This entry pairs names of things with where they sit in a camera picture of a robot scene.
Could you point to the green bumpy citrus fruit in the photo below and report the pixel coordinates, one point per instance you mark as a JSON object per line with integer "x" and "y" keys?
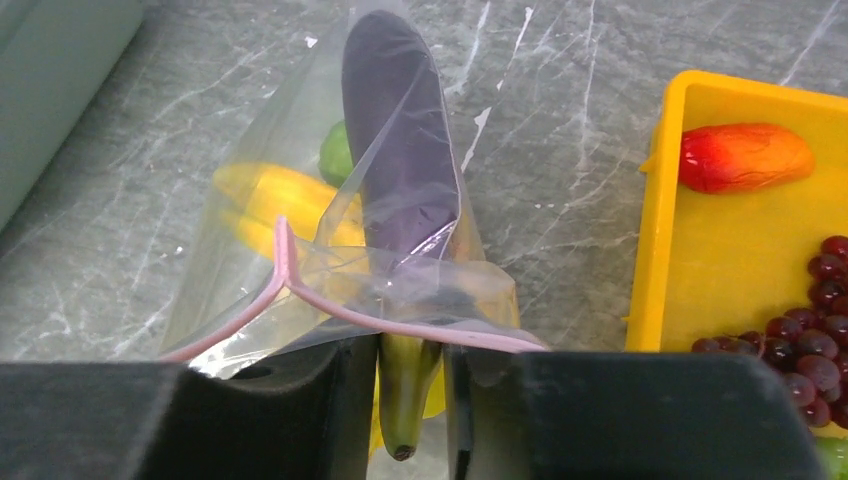
{"x": 335, "y": 160}

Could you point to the red mango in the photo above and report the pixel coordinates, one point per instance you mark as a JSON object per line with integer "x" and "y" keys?
{"x": 742, "y": 157}

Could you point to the green grape bunch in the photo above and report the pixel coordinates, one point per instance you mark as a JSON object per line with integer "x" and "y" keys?
{"x": 833, "y": 453}

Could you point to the yellow plastic tray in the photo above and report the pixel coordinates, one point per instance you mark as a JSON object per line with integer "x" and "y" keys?
{"x": 728, "y": 263}

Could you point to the purple grape bunch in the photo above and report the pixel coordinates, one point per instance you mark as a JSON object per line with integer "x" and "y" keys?
{"x": 807, "y": 346}

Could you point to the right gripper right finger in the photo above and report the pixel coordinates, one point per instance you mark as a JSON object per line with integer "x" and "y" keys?
{"x": 578, "y": 415}

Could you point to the clear plastic storage box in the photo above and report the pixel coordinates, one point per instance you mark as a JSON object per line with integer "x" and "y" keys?
{"x": 55, "y": 55}

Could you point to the yellow banana bunch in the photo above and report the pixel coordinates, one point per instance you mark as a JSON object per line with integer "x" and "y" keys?
{"x": 285, "y": 205}

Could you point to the dark purple eggplant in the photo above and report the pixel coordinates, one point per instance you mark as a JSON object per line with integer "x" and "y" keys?
{"x": 395, "y": 119}

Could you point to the clear zip top bag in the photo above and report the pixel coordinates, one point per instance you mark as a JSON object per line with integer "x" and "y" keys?
{"x": 237, "y": 306}

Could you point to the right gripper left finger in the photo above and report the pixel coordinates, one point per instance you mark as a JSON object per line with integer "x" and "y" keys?
{"x": 297, "y": 415}

